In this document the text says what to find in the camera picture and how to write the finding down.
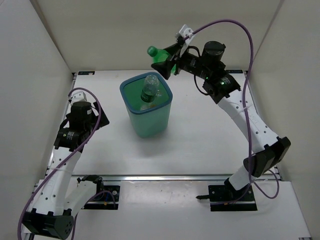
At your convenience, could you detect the corner label sticker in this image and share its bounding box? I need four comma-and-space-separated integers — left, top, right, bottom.
226, 69, 244, 74
78, 71, 95, 76

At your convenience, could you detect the orange plastic bottle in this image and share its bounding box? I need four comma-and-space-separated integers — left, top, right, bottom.
140, 102, 159, 111

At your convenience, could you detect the right corner label sticker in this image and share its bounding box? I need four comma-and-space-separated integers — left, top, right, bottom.
226, 69, 244, 74

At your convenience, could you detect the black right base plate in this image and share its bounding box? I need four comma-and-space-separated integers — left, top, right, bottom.
208, 185, 258, 212

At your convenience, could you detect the green plastic waste bin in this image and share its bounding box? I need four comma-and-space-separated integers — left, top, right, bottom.
119, 72, 173, 138

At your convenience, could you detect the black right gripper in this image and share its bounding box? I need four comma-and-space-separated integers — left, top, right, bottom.
153, 43, 212, 80

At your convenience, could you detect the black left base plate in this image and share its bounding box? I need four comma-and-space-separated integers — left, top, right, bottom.
82, 181, 121, 211

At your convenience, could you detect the aluminium rail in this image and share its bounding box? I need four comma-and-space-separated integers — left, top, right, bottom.
71, 174, 278, 183

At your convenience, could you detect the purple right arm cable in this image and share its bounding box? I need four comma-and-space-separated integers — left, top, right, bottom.
193, 18, 280, 206

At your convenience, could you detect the left corner label sticker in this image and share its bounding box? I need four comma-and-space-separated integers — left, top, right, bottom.
78, 71, 95, 76

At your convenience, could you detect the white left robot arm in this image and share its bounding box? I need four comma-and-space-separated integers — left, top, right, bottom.
19, 100, 110, 240

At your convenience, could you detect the green plastic bottle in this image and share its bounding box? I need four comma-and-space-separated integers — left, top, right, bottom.
147, 46, 176, 80

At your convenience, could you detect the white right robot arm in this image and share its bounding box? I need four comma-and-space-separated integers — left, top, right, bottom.
147, 41, 291, 200

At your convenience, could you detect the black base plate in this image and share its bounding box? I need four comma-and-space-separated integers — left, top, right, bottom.
82, 181, 121, 211
208, 185, 258, 212

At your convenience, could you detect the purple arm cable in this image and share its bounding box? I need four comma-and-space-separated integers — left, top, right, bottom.
16, 87, 117, 240
193, 18, 280, 206

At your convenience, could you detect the clear bottle green label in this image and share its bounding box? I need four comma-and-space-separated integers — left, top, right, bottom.
140, 74, 162, 103

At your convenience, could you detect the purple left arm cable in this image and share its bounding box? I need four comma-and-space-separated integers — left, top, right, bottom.
16, 87, 117, 240

